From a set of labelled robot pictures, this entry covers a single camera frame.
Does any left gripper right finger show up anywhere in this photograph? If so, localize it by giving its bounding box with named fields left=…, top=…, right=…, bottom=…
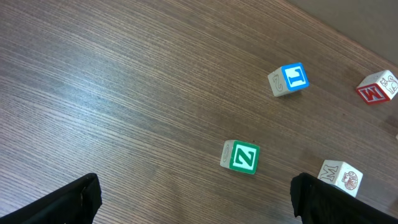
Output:
left=290, top=172, right=397, bottom=224

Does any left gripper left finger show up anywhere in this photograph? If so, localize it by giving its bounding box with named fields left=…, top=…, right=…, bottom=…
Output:
left=1, top=173, right=102, bottom=224

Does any plain block blue side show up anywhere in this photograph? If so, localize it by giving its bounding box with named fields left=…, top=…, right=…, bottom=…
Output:
left=317, top=160, right=363, bottom=197

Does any green Z block left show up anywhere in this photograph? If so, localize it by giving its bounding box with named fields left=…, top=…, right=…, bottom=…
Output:
left=220, top=139, right=260, bottom=174

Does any blue 1 block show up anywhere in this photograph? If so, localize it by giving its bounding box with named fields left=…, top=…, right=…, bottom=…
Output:
left=267, top=62, right=310, bottom=97

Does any red-sided plain top block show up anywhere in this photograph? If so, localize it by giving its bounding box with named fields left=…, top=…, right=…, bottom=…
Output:
left=356, top=70, right=397, bottom=105

